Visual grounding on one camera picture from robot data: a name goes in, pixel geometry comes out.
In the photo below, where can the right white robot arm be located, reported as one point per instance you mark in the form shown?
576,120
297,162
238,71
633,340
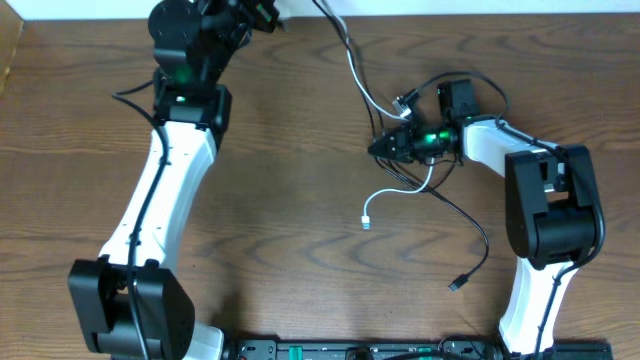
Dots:
553,215

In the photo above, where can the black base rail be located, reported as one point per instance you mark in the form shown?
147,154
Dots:
260,349

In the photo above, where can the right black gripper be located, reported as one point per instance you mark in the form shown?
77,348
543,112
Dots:
403,146

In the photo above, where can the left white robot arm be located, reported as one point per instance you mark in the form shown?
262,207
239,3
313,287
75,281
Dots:
128,300

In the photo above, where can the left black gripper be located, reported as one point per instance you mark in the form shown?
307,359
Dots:
259,14

